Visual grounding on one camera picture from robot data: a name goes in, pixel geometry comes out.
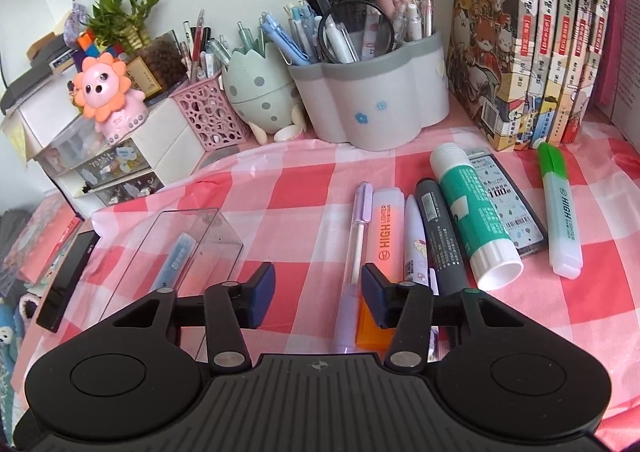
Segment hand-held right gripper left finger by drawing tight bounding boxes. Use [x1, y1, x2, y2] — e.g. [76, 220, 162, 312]
[102, 262, 277, 375]

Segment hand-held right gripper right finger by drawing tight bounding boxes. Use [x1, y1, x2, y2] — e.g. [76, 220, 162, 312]
[361, 263, 538, 375]

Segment orange highlighter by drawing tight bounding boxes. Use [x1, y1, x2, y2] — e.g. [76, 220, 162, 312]
[356, 187, 406, 349]

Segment purple clear pen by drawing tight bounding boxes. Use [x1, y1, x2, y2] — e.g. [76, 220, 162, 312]
[334, 182, 375, 355]

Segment clear plastic storage box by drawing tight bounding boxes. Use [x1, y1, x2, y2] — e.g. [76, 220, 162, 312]
[92, 208, 244, 330]

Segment green highlighter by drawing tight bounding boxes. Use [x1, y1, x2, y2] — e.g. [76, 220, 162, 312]
[536, 142, 584, 279]

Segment white cartoon printed pen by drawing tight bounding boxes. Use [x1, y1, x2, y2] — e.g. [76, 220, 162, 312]
[402, 194, 442, 360]

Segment dark grey marker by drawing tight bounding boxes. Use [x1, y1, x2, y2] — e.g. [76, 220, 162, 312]
[414, 178, 473, 300]

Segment blue eraser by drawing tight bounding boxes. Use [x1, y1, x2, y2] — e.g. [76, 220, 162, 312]
[150, 232, 198, 290]

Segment pink white checked tablecloth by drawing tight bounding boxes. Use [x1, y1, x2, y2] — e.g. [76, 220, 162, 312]
[10, 124, 640, 452]

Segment green white glue stick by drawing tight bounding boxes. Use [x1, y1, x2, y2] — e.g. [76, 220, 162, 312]
[429, 142, 523, 292]

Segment grey round desk grommet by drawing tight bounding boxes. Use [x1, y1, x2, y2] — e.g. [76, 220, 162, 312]
[200, 147, 241, 168]

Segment dark pencil lead case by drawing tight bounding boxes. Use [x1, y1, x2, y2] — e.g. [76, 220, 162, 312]
[465, 148, 549, 260]

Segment white desktop drawer organizer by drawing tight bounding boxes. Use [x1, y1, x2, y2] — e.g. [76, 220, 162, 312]
[0, 89, 211, 209]

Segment grey white flower pen holder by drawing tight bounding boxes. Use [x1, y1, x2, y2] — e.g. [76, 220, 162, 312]
[287, 29, 451, 152]

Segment pink perforated pen holder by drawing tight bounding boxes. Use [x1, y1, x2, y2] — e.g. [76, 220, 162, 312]
[169, 67, 251, 153]

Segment green spotted egg pen holder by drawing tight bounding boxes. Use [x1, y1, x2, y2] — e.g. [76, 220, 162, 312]
[221, 43, 308, 147]

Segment black rectangular box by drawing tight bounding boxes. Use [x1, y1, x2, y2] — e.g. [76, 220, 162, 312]
[36, 229, 101, 333]

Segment pink notebook stack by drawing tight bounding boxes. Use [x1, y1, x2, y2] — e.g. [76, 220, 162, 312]
[2, 194, 83, 283]

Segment bunch of thin gel pens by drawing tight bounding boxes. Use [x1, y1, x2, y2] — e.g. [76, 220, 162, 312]
[180, 9, 233, 83]

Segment clear jar of brown seeds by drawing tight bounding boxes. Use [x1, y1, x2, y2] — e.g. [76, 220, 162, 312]
[135, 29, 190, 100]

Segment blue white plush toy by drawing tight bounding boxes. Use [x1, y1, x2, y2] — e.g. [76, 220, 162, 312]
[0, 292, 40, 365]

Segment grey cloth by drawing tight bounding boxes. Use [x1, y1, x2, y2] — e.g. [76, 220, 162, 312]
[0, 212, 32, 254]

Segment black rimmed magnifying glass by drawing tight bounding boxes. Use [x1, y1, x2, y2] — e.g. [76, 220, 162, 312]
[317, 2, 396, 64]

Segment bunch of blue grey pens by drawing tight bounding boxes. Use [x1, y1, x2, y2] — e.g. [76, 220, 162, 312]
[235, 12, 311, 65]

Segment pink sunflower toy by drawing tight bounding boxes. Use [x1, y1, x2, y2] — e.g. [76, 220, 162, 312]
[69, 56, 150, 140]

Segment cartoon printed book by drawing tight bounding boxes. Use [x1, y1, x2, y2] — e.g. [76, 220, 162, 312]
[582, 0, 614, 110]
[560, 0, 599, 144]
[515, 0, 563, 151]
[446, 0, 546, 153]
[537, 0, 581, 147]

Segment bunch of assorted pens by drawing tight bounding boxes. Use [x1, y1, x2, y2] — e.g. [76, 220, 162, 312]
[284, 0, 436, 67]

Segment yellow sticky notes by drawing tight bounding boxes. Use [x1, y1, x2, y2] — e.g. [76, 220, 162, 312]
[2, 114, 31, 164]

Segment colourful block toy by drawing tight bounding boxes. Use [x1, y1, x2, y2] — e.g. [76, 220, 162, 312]
[75, 29, 126, 70]

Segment dark grey flat device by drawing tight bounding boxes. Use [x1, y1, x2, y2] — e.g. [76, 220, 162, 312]
[0, 59, 71, 114]

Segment green bamboo plant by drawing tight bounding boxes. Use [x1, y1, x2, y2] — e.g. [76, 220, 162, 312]
[86, 0, 165, 53]

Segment pink covered book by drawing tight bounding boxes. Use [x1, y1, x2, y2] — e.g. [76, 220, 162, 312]
[595, 0, 640, 144]

